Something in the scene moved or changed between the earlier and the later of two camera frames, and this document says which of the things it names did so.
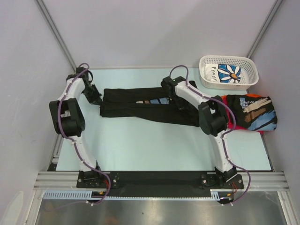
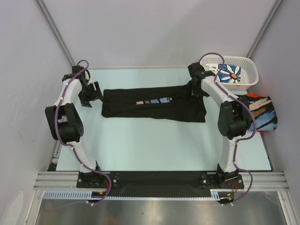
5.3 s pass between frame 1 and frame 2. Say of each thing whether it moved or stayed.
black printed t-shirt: stayed
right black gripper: moved
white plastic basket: stayed
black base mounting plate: stayed
